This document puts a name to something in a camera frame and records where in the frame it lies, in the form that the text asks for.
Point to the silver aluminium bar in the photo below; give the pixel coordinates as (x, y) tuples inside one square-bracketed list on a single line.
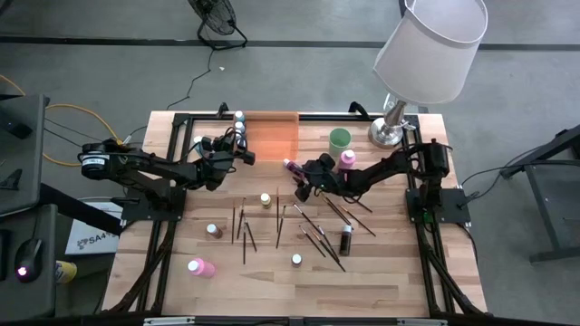
[(170, 320), (421, 321)]

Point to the burnt sienna paint bottle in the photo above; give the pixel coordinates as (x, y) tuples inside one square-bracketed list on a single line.
[(296, 259)]

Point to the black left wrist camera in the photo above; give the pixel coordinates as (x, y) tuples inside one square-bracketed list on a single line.
[(225, 144)]

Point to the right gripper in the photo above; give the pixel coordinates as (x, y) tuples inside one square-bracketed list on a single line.
[(324, 160)]

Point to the black table clamp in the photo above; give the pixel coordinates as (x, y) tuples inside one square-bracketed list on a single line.
[(358, 108), (222, 109)]

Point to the paint bottle blue label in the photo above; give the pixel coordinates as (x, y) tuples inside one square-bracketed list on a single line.
[(239, 127)]

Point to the silver lamp white shade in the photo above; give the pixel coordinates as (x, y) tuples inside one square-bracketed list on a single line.
[(430, 50)]

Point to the thin black paintbrush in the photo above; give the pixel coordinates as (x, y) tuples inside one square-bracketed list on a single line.
[(358, 220), (362, 206)]

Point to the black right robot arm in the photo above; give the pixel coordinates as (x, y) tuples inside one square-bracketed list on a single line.
[(385, 167)]

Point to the black side table frame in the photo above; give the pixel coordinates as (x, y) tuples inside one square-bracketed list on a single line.
[(540, 208)]

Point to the tall teal paint bottle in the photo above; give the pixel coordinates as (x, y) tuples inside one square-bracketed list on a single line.
[(197, 140)]

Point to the rust brown paint bottle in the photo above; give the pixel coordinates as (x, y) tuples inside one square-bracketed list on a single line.
[(214, 231)]

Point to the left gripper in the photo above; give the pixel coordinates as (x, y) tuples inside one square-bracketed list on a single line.
[(249, 158)]

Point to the dark blue paint bottle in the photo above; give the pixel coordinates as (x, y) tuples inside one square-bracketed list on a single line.
[(240, 141)]

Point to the yellow can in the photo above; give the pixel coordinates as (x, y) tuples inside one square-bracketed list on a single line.
[(67, 271)]

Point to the pale green plastic cup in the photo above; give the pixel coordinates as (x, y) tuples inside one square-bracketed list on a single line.
[(340, 141)]

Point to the black side desk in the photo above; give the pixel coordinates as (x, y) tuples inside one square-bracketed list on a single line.
[(22, 158)]

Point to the black paintbrush orange bristles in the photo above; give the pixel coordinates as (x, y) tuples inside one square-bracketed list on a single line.
[(277, 213), (339, 208), (336, 212)]

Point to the white cardboard box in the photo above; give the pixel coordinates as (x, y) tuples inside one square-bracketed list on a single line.
[(90, 240)]

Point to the purple paint bottle white cap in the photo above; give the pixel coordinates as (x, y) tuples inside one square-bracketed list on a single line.
[(293, 167)]

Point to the small teal paint bottle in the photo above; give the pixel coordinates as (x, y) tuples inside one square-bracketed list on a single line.
[(239, 117)]

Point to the black aluminium table frame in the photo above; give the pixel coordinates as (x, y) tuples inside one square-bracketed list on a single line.
[(326, 117)]

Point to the tall pink paint bottle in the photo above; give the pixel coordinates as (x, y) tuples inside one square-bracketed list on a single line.
[(347, 159), (202, 268)]

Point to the black computer mouse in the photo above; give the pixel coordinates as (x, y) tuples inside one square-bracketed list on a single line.
[(28, 258)]

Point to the orange translucent plastic bin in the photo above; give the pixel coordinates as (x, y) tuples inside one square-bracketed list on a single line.
[(272, 140)]

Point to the yellow paint bottle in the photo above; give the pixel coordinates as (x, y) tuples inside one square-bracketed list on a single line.
[(265, 200)]

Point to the black floor fan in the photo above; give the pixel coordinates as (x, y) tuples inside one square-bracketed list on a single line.
[(217, 18)]

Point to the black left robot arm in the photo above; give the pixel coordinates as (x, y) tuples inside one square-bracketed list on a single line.
[(136, 165)]

